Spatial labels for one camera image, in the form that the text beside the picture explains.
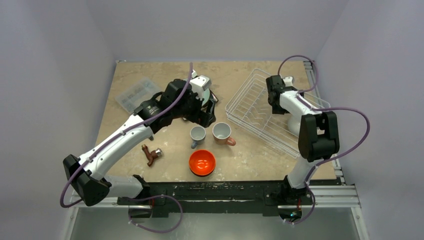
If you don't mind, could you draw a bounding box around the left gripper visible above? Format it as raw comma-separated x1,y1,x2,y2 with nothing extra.
172,89,215,127

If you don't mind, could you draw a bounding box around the pink floral mug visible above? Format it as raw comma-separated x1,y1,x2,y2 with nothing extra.
212,122,237,146

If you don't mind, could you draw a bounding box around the orange bowl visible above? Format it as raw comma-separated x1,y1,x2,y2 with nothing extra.
188,149,217,177

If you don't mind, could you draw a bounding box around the white bowl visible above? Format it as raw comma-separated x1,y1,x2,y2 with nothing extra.
287,115,302,137

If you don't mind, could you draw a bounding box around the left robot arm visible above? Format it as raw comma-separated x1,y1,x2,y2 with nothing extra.
63,75,216,207

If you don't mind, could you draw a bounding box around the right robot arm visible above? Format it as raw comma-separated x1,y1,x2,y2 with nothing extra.
265,75,340,204

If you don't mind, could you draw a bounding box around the square floral plate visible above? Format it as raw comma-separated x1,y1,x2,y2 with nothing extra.
209,90,219,104

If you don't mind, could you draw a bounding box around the teal round plate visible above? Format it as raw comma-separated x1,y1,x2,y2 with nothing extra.
202,88,211,107

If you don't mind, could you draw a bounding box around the grey blue mug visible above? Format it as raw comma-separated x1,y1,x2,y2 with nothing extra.
190,126,206,149

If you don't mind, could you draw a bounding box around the brown pipe fitting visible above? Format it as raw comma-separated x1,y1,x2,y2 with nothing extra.
141,144,164,167

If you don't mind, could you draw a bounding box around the clear plastic organizer box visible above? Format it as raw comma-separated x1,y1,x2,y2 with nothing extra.
115,77,161,114

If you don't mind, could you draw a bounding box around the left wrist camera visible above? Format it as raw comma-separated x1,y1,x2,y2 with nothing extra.
189,70,212,100

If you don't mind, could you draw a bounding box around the white wire dish rack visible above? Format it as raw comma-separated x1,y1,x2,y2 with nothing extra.
225,68,331,159

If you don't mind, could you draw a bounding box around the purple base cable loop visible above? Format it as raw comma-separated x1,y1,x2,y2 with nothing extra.
128,194,184,234

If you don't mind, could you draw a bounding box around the black base frame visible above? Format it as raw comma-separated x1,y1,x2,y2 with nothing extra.
117,180,314,220

